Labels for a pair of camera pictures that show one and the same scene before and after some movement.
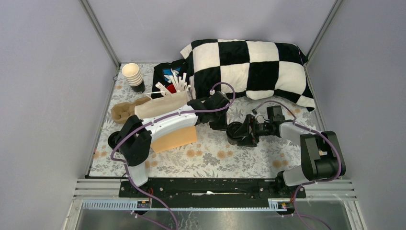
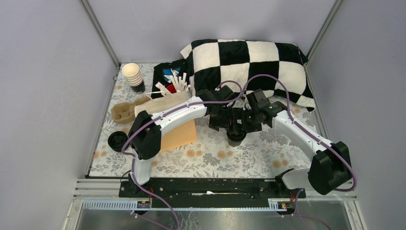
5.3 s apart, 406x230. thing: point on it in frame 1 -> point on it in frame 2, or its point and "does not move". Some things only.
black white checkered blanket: (258, 69) does not move
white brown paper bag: (172, 132) does not move
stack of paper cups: (133, 77) does not move
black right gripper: (252, 139) -> (237, 113)
